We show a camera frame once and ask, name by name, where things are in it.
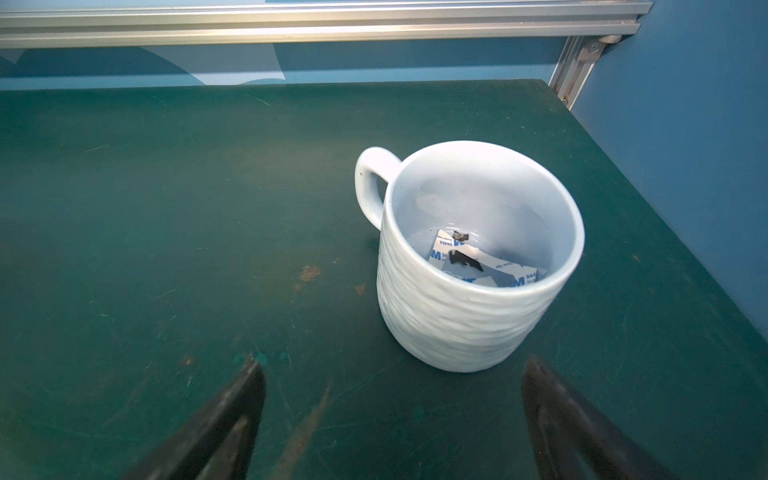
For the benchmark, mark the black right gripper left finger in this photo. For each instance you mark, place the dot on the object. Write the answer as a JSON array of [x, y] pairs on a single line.
[[218, 441]]

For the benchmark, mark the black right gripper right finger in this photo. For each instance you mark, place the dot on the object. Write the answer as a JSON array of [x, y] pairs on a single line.
[[573, 439]]

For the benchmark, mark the paper scrap inside mug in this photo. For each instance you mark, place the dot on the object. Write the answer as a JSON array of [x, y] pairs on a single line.
[[452, 254]]

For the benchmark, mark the light blue ceramic mug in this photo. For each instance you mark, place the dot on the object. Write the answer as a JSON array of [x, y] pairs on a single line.
[[476, 241]]

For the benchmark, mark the aluminium right frame post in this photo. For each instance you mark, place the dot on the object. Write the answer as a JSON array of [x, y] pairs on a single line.
[[575, 64]]

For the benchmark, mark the aluminium back frame rail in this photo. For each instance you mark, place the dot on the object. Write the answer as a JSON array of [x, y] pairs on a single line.
[[312, 22]]

